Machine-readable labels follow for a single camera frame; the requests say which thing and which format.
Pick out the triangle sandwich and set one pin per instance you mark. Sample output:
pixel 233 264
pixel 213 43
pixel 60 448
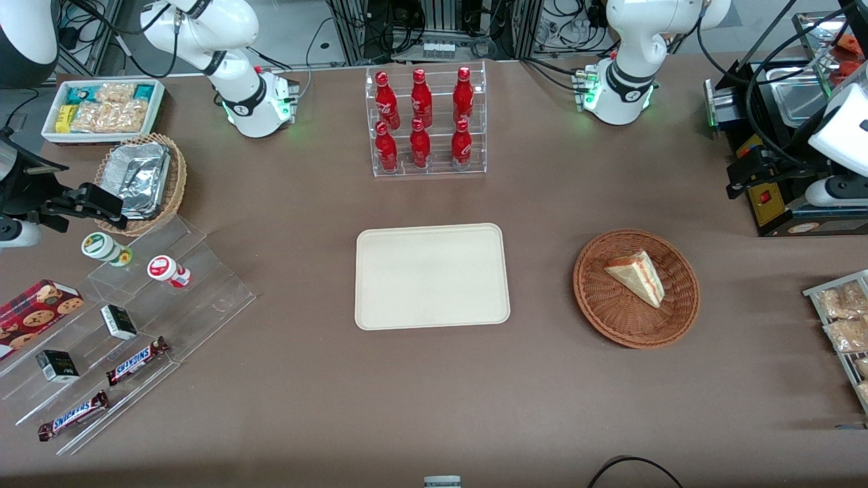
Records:
pixel 636 276

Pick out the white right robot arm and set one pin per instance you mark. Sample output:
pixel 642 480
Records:
pixel 237 102

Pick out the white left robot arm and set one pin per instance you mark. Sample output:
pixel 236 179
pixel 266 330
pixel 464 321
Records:
pixel 627 88

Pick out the aluminium foil tray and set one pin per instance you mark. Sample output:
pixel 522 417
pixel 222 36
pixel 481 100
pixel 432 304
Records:
pixel 139 177

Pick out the light wicker basket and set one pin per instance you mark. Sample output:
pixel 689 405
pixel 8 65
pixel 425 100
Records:
pixel 178 177

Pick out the round brown wicker basket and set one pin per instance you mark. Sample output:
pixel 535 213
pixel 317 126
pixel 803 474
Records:
pixel 620 318

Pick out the cream rectangular tray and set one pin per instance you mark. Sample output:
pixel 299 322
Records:
pixel 431 276

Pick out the red round machine button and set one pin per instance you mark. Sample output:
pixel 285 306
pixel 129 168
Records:
pixel 744 153

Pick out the green lid cup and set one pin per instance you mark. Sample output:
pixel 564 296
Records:
pixel 100 245

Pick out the black food warmer machine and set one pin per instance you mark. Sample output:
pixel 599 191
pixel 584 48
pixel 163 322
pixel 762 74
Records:
pixel 780 217

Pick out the steel warmer pan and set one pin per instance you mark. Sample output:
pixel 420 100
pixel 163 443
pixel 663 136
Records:
pixel 797 98

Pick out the large clear cracker bag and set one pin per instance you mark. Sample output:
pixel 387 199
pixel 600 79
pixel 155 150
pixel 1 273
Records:
pixel 108 116

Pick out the yellow snack packet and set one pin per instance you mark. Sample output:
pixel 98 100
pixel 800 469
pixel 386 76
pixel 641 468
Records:
pixel 64 118

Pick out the red lid cup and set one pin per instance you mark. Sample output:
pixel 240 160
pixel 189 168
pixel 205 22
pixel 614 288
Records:
pixel 163 268

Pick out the white snack bin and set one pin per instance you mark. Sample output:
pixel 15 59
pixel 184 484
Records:
pixel 157 112

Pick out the small teal snack packet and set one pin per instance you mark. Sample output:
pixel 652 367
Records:
pixel 144 91

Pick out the small black box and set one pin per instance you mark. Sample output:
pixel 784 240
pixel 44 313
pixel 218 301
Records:
pixel 57 366
pixel 119 322

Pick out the red tartan cookie box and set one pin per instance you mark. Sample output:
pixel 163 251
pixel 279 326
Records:
pixel 37 312

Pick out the clear acrylic step display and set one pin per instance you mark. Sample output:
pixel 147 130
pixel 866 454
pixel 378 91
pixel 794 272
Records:
pixel 203 298

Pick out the red fried food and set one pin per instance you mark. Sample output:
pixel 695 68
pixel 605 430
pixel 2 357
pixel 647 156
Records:
pixel 851 46

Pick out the clear pastry bag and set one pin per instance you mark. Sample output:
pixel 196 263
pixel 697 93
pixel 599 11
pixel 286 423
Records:
pixel 844 300
pixel 847 335

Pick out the snickers chocolate bar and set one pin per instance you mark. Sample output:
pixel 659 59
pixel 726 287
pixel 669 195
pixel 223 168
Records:
pixel 73 415
pixel 135 361

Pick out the red cola bottle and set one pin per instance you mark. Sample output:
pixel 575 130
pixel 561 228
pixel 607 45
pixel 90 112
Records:
pixel 386 98
pixel 386 150
pixel 463 95
pixel 462 148
pixel 420 148
pixel 421 98

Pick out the clear acrylic bottle rack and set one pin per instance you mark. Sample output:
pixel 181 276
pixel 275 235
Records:
pixel 437 169

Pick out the white power strip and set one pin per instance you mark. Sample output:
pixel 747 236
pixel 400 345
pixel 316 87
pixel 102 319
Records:
pixel 439 49

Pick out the small grey device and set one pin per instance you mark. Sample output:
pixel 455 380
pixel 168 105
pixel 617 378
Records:
pixel 442 482

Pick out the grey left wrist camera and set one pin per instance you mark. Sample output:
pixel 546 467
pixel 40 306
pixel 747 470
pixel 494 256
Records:
pixel 837 192

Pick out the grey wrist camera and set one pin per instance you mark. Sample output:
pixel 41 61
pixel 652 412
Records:
pixel 837 192
pixel 17 234

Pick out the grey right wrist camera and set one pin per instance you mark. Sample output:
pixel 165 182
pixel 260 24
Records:
pixel 17 234

